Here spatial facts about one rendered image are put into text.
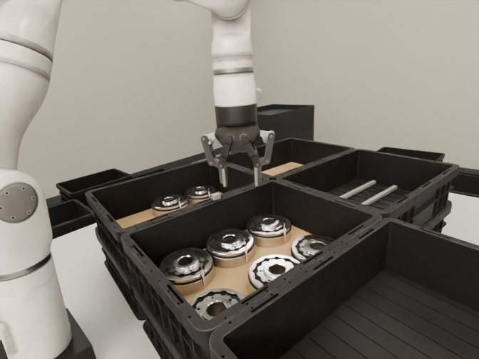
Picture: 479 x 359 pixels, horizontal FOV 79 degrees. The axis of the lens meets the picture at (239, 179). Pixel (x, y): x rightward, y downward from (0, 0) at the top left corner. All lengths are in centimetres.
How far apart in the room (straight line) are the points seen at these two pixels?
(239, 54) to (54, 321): 54
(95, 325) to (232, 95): 57
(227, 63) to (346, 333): 45
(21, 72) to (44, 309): 37
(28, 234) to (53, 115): 305
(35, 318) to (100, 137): 319
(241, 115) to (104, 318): 54
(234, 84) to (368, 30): 357
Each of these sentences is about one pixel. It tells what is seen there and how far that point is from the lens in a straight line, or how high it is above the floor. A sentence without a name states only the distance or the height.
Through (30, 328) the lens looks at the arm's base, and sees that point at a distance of 62.
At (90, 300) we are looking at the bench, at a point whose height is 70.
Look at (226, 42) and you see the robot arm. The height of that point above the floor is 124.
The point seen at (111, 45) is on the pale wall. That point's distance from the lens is 381.
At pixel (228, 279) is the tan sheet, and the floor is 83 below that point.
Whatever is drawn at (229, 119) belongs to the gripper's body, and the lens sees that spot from 50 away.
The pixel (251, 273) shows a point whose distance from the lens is 54.
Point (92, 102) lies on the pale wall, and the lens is 367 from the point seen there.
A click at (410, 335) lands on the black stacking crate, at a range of 53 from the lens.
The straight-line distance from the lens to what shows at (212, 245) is 63.
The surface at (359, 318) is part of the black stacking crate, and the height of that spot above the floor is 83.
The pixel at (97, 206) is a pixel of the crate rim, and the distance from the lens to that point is 75.
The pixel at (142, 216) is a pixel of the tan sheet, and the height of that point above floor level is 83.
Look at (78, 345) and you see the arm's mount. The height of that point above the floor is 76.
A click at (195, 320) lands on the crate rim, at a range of 38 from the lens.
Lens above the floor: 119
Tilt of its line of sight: 20 degrees down
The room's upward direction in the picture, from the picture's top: 4 degrees counter-clockwise
